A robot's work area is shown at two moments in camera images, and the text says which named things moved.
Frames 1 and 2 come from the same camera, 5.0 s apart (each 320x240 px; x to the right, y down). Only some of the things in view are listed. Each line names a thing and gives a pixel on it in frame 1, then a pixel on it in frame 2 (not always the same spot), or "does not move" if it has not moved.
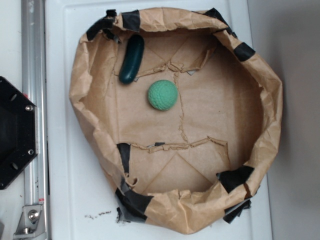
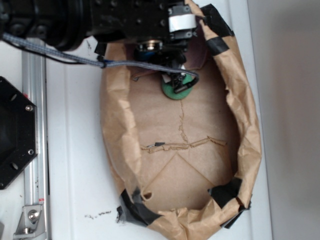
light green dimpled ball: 162,95 -> 169,90
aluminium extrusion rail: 34,82 does not move
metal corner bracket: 31,223 does not move
